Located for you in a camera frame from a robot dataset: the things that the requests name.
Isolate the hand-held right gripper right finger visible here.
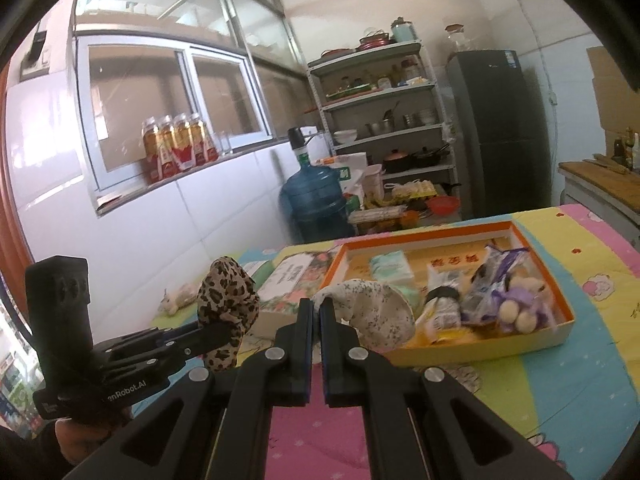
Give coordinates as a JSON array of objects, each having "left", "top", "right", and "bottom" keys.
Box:
[{"left": 319, "top": 297, "right": 576, "bottom": 480}]

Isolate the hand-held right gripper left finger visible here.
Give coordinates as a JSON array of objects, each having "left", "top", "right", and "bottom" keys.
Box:
[{"left": 65, "top": 299, "right": 315, "bottom": 480}]

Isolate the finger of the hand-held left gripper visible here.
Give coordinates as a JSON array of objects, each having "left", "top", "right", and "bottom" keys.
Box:
[{"left": 106, "top": 321, "right": 239, "bottom": 369}]

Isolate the white spotted cloth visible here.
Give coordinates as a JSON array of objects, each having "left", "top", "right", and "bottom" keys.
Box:
[{"left": 312, "top": 280, "right": 417, "bottom": 353}]

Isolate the leopard print cloth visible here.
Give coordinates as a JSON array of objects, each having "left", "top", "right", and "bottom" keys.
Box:
[{"left": 197, "top": 256, "right": 261, "bottom": 373}]

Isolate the mint green bagged soft toy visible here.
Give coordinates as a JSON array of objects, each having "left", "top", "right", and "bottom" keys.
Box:
[{"left": 395, "top": 282, "right": 423, "bottom": 311}]

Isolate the green white tissue pack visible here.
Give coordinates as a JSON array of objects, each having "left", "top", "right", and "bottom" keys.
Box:
[{"left": 369, "top": 251, "right": 416, "bottom": 283}]

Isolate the silver yellow snack packet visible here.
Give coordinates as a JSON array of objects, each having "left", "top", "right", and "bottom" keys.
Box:
[{"left": 415, "top": 265, "right": 473, "bottom": 346}]

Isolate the orange shallow cardboard box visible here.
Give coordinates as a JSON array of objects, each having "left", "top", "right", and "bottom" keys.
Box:
[{"left": 320, "top": 220, "right": 576, "bottom": 367}]

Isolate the teddy bear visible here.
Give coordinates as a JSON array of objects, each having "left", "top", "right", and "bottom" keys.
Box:
[{"left": 497, "top": 275, "right": 551, "bottom": 335}]

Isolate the person's left hand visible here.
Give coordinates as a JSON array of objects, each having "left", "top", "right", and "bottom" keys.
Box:
[{"left": 55, "top": 407, "right": 133, "bottom": 473}]

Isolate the pink plush toy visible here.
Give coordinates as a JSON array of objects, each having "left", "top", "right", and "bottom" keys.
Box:
[{"left": 159, "top": 282, "right": 201, "bottom": 317}]

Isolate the floral cardboard box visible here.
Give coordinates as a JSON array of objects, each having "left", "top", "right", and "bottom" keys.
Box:
[{"left": 257, "top": 251, "right": 341, "bottom": 316}]

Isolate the clear plastic food container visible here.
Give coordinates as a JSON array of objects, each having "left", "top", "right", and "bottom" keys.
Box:
[{"left": 348, "top": 207, "right": 406, "bottom": 233}]

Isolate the blue water jug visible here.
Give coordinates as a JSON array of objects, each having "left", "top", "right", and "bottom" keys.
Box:
[{"left": 279, "top": 160, "right": 353, "bottom": 243}]

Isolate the purple white packet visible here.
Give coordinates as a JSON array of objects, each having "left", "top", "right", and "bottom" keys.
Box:
[{"left": 460, "top": 245, "right": 531, "bottom": 326}]

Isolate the egg carton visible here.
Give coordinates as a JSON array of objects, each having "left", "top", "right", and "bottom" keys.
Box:
[{"left": 392, "top": 180, "right": 436, "bottom": 200}]

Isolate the red plastic bowl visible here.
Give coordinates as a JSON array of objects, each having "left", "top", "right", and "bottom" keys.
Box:
[{"left": 427, "top": 196, "right": 461, "bottom": 216}]

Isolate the shrink-wrapped drink bottle pack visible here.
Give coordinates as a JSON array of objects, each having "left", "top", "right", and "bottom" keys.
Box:
[{"left": 141, "top": 114, "right": 219, "bottom": 185}]

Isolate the red lidded pot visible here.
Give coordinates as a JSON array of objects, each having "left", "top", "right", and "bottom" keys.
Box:
[{"left": 382, "top": 149, "right": 413, "bottom": 173}]

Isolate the black water pump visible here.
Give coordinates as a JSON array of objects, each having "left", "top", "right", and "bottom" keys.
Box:
[{"left": 286, "top": 127, "right": 326, "bottom": 163}]

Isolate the black wok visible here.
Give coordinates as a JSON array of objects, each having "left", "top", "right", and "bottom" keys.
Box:
[{"left": 412, "top": 146, "right": 451, "bottom": 168}]

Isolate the sliding glass window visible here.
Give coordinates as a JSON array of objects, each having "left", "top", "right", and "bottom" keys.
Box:
[{"left": 75, "top": 35, "right": 273, "bottom": 191}]

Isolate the grey metal shelf rack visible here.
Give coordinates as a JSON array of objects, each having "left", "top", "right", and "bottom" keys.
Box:
[{"left": 306, "top": 40, "right": 461, "bottom": 201}]

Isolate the dark grey fridge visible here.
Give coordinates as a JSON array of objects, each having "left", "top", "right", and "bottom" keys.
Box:
[{"left": 445, "top": 49, "right": 551, "bottom": 221}]

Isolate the red lidded pan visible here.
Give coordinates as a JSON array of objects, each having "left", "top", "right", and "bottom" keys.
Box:
[{"left": 357, "top": 32, "right": 393, "bottom": 51}]

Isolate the wooden counter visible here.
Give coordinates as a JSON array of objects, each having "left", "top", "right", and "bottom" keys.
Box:
[{"left": 557, "top": 159, "right": 640, "bottom": 246}]

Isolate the teal pot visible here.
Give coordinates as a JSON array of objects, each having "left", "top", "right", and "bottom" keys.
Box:
[{"left": 391, "top": 19, "right": 418, "bottom": 43}]

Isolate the glass jar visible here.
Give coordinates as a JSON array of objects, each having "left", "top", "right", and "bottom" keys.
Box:
[{"left": 445, "top": 25, "right": 473, "bottom": 53}]

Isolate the cardboard sheet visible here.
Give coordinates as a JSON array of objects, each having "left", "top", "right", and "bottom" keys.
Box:
[{"left": 586, "top": 46, "right": 640, "bottom": 161}]

